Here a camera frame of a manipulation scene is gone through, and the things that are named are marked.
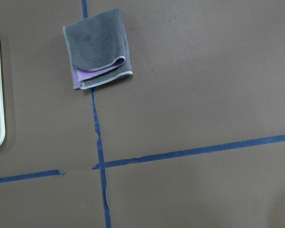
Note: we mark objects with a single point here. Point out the folded grey cloth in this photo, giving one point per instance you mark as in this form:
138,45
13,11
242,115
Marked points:
98,49

